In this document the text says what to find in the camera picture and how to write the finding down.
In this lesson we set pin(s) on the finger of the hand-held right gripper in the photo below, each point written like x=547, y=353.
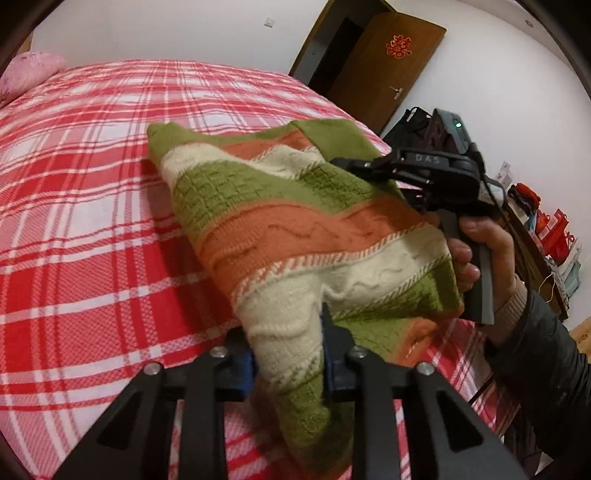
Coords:
x=360, y=165

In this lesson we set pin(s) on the red cloth item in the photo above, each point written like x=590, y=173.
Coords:
x=524, y=196

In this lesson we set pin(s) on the green knit sweater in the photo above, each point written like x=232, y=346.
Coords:
x=277, y=203

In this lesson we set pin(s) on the small white box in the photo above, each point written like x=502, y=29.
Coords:
x=504, y=171

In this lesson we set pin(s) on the brown wooden door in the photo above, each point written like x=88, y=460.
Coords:
x=369, y=69

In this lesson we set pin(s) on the red gift bag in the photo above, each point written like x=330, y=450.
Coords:
x=556, y=233

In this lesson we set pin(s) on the brown wooden cabinet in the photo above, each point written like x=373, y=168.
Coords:
x=535, y=258

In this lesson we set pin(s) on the red paper door decoration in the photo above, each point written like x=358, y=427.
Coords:
x=399, y=45

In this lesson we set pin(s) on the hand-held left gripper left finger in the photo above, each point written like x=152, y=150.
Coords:
x=244, y=374

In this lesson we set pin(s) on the person's right forearm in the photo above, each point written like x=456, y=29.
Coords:
x=545, y=369

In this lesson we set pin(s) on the dark wooden door frame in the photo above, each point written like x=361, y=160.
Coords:
x=314, y=32

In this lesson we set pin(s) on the person's right hand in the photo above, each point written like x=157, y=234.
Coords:
x=501, y=258

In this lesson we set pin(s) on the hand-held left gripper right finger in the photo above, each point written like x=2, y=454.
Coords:
x=328, y=364

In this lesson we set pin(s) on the pink pillow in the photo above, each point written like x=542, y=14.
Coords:
x=27, y=74

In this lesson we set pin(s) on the pale teal gift bag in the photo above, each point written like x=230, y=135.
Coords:
x=568, y=277

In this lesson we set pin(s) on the black bag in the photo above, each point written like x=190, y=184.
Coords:
x=411, y=129

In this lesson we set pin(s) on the red plaid bed sheet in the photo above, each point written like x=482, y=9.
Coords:
x=92, y=230

